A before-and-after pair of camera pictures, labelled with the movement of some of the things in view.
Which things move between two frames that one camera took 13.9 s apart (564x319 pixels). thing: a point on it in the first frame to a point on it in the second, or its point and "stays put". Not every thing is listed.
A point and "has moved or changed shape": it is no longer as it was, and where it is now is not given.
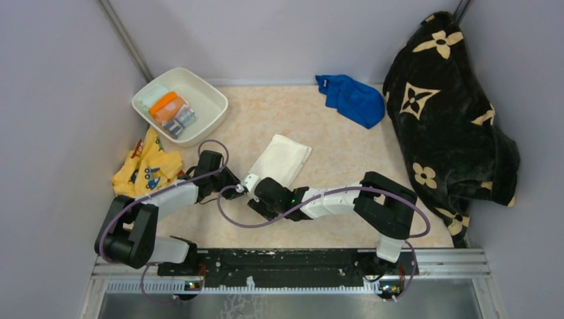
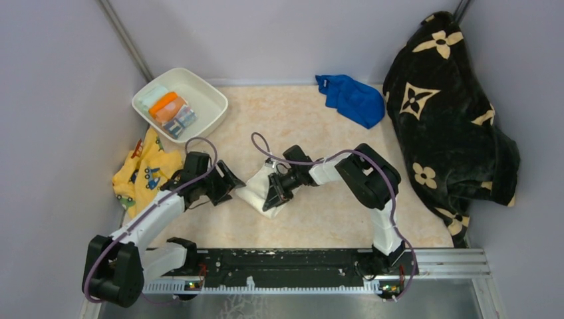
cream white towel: x=282 y=157 has moved or changed shape
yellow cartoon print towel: x=148 y=169 stays put
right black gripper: x=257 y=205 to x=275 y=195
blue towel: x=360 y=103 stays put
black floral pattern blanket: x=444 y=120 stays put
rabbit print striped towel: x=185 y=117 stays put
